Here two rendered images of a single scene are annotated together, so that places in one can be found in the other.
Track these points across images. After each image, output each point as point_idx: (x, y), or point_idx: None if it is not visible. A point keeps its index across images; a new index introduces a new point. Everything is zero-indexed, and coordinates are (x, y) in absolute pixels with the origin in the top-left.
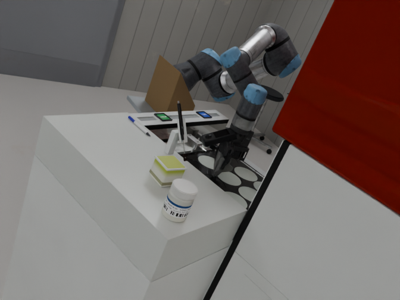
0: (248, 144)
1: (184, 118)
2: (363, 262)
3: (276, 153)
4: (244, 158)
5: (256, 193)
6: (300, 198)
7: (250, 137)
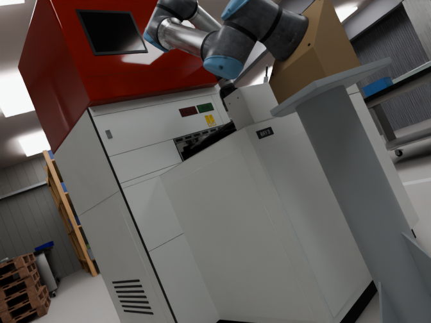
0: (222, 100)
1: (263, 76)
2: None
3: (217, 93)
4: (226, 109)
5: (227, 114)
6: None
7: (220, 95)
